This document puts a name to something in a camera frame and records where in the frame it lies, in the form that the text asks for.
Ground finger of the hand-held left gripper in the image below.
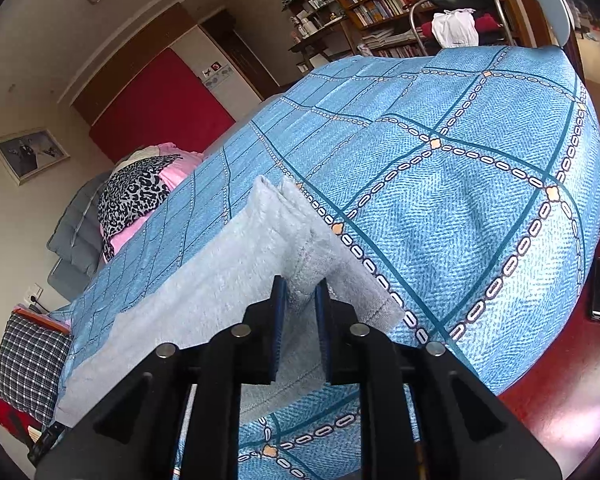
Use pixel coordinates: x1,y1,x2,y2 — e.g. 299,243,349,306
27,420,64,467

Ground red cloth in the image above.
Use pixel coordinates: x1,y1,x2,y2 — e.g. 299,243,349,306
472,12,501,33

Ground checked cloth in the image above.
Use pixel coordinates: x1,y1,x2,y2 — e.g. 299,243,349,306
0,312,73,426

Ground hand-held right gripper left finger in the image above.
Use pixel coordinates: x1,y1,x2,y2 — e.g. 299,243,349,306
34,275,288,480

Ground red blanket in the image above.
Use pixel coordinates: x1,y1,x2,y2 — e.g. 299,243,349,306
0,382,46,448

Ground red wardrobe door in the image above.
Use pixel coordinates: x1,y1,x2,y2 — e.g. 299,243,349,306
89,47,237,165

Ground grey pants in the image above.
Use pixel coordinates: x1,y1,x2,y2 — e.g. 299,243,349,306
55,175,407,428

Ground wooden bookshelf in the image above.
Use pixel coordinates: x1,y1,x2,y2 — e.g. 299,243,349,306
327,0,521,58

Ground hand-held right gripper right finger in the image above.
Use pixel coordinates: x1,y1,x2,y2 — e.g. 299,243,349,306
314,280,563,480

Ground leopard print pillow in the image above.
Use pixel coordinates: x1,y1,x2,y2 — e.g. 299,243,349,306
97,154,183,261

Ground wall stickers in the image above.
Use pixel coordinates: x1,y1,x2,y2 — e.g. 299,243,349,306
202,62,233,91

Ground dark wooden door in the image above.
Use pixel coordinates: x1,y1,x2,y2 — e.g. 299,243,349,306
200,7,281,101

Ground pink pillow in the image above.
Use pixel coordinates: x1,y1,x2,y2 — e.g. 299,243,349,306
100,142,206,261

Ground small wooden wall shelf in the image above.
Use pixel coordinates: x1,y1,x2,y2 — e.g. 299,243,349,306
281,0,345,36

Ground cream cloth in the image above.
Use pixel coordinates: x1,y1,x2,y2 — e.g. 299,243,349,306
117,146,161,171

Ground white garment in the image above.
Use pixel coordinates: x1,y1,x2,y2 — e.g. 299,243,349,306
431,8,480,48

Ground blue patterned bedspread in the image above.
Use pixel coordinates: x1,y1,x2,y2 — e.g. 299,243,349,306
50,46,600,480

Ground orange folded cloth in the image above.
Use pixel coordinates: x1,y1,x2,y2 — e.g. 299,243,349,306
12,306,73,335

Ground dark wooden desk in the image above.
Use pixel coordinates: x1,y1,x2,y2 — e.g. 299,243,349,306
287,22,361,73

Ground grey padded headboard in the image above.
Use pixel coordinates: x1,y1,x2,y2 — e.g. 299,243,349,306
46,170,116,303

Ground framed wall picture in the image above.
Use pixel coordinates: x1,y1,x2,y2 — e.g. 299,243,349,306
0,127,72,187

